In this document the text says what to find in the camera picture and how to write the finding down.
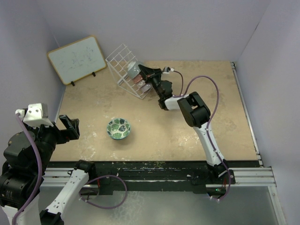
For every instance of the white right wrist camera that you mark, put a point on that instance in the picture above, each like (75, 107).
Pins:
(167, 70)

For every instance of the purple striped bowl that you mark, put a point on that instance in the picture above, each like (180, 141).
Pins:
(145, 88)

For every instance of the white wire dish rack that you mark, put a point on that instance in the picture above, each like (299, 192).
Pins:
(117, 63)

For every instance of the green leaf pattern bowl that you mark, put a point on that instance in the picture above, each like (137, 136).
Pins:
(118, 128)

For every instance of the brown floral pattern bowl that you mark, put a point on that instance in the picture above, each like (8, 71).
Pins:
(137, 79)

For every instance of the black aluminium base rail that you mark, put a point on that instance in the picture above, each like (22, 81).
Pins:
(158, 176)

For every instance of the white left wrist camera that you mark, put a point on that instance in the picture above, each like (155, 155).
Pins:
(35, 115)

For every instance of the white mandala pattern bowl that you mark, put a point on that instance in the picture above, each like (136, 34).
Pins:
(141, 84)

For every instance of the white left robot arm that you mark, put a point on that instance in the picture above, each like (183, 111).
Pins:
(19, 190)

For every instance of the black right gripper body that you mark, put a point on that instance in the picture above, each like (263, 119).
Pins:
(156, 82)

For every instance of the grey speckled bowl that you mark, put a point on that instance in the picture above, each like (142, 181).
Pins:
(133, 69)

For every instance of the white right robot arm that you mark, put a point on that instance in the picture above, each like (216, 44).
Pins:
(195, 112)

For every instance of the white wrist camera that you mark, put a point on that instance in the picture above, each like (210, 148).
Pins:
(35, 115)
(167, 70)

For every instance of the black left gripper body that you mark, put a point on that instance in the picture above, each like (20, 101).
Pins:
(49, 136)

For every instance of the yellow framed whiteboard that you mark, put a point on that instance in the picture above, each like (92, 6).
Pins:
(77, 60)

